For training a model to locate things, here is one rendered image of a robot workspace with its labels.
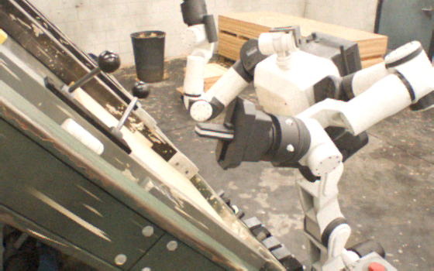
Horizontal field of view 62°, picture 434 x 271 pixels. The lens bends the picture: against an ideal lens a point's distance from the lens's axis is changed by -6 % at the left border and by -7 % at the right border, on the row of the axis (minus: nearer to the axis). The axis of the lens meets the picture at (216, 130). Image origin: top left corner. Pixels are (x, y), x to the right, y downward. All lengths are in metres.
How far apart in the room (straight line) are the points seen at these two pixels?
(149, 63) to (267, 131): 4.81
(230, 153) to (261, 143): 0.06
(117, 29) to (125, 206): 5.94
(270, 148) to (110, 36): 5.75
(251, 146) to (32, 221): 0.37
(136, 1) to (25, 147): 6.04
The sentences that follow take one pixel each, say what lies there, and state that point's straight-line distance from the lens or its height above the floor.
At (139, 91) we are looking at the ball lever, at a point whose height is 1.41.
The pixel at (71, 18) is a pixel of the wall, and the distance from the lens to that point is 6.17.
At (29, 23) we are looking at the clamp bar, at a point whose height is 1.51.
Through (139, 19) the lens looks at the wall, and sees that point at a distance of 6.46.
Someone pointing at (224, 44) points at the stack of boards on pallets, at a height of 0.33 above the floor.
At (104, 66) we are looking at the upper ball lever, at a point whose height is 1.50.
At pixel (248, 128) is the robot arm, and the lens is 0.64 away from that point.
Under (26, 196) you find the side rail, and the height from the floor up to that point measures 1.43.
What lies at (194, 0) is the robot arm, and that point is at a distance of 1.33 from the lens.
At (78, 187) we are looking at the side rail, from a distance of 0.45.
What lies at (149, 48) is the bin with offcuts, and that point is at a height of 0.49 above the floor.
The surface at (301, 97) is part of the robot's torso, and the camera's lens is 1.12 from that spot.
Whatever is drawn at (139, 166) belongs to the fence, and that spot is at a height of 1.29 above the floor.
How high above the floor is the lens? 1.66
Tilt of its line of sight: 25 degrees down
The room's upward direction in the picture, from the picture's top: straight up
